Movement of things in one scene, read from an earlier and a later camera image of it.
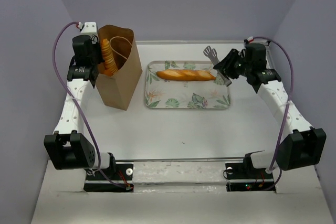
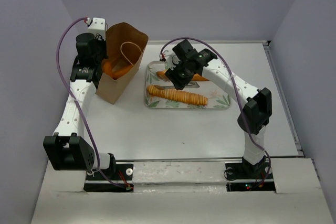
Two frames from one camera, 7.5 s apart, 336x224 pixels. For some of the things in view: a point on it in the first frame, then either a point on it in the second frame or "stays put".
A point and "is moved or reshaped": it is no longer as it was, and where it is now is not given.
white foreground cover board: (182, 192) stays put
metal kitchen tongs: (212, 53) is moved or reshaped
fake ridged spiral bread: (111, 66) to (178, 95)
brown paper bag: (117, 89) is moved or reshaped
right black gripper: (225, 65) to (171, 74)
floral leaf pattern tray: (176, 84) stays put
